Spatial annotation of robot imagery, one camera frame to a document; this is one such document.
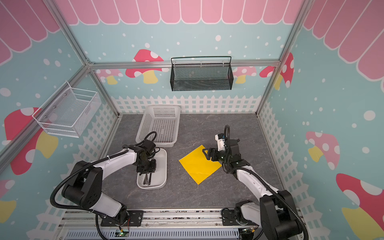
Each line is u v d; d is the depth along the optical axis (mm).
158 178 878
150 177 872
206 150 831
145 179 868
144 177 872
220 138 761
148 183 855
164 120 1158
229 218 740
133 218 743
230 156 658
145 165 758
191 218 759
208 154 761
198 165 937
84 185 446
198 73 948
